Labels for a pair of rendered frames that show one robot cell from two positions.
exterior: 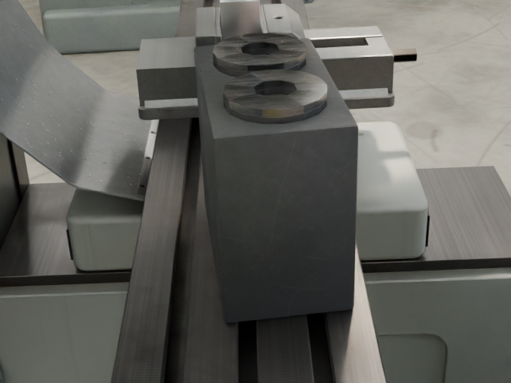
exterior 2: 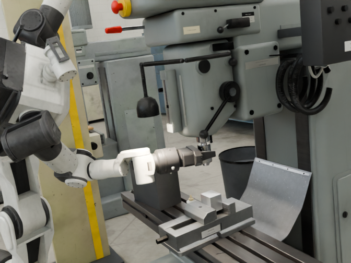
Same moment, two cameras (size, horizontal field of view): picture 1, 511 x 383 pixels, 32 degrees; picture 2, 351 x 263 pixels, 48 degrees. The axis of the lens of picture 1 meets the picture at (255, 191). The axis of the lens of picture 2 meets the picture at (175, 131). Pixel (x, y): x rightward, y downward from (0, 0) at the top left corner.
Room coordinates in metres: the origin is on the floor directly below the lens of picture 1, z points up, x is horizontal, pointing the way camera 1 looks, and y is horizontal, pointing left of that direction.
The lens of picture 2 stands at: (2.30, -0.73, 1.63)
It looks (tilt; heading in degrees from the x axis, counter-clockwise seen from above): 12 degrees down; 151
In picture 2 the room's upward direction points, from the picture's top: 7 degrees counter-clockwise
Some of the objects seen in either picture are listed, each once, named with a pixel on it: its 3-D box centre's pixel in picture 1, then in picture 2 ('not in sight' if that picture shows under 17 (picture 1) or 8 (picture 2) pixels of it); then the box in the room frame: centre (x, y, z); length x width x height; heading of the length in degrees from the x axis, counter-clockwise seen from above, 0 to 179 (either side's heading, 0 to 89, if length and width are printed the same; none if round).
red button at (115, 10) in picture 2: not in sight; (117, 7); (1.16, -0.24, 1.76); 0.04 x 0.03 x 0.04; 0
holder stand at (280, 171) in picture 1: (270, 165); (154, 180); (0.75, -0.02, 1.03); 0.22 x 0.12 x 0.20; 6
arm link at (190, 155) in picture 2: not in sight; (180, 158); (1.14, -0.08, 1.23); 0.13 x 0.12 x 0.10; 166
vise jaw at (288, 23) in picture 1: (280, 30); (199, 212); (1.17, -0.04, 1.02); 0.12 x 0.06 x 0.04; 2
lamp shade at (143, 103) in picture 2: not in sight; (147, 106); (1.18, -0.20, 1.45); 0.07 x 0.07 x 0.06
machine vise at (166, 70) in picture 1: (263, 55); (206, 218); (1.17, -0.02, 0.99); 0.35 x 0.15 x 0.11; 92
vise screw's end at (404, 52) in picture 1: (401, 55); (161, 239); (1.17, -0.21, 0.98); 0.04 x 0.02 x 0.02; 92
